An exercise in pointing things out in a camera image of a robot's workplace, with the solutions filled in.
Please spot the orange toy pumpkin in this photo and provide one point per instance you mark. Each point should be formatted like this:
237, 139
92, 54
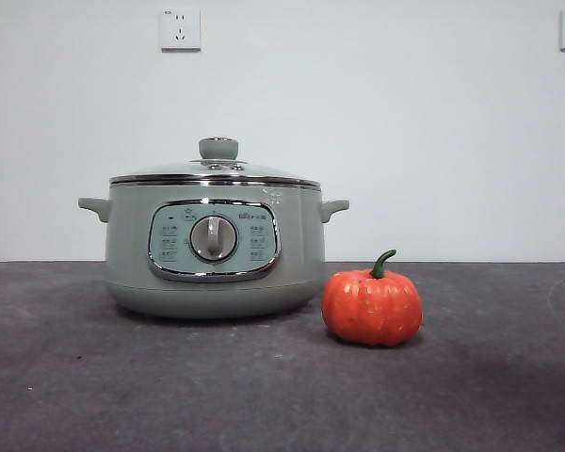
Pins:
372, 306

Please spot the glass lid with green knob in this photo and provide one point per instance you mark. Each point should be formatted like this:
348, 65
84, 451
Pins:
219, 148

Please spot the pale green electric pot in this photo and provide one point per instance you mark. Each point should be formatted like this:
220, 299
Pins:
292, 245

